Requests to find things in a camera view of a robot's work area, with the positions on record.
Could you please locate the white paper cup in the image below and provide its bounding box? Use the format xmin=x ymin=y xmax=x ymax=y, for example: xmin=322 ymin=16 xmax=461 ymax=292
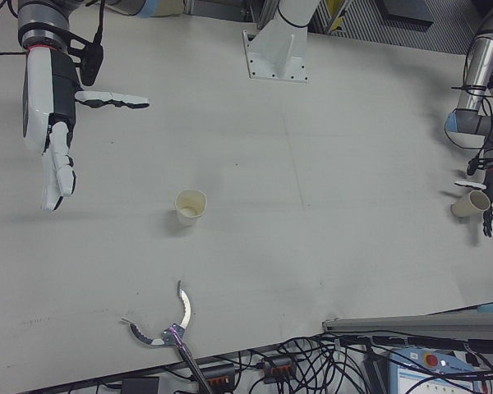
xmin=450 ymin=190 xmax=491 ymax=218
xmin=174 ymin=189 xmax=208 ymax=228

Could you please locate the black equipment case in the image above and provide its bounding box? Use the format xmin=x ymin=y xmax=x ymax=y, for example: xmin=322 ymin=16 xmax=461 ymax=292
xmin=379 ymin=0 xmax=435 ymax=27

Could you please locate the grey teach pendant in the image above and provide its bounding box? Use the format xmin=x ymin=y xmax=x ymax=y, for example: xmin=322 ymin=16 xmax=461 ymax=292
xmin=387 ymin=346 xmax=493 ymax=394

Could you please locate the black orange power strip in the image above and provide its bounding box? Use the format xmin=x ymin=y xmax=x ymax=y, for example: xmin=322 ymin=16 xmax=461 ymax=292
xmin=196 ymin=362 xmax=237 ymax=387
xmin=261 ymin=355 xmax=294 ymax=378

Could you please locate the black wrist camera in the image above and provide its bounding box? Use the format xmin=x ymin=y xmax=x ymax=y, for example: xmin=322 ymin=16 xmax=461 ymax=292
xmin=467 ymin=154 xmax=488 ymax=176
xmin=67 ymin=34 xmax=105 ymax=87

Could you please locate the aluminium profile post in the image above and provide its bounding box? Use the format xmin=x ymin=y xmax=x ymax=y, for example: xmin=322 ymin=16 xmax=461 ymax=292
xmin=321 ymin=309 xmax=493 ymax=334

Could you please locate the white bolted mount pedestal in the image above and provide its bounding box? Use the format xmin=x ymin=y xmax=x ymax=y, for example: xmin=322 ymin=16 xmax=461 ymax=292
xmin=242 ymin=0 xmax=326 ymax=83

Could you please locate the reacher grabber tool green handle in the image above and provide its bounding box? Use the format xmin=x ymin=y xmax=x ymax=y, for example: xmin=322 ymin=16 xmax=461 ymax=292
xmin=120 ymin=279 xmax=214 ymax=394

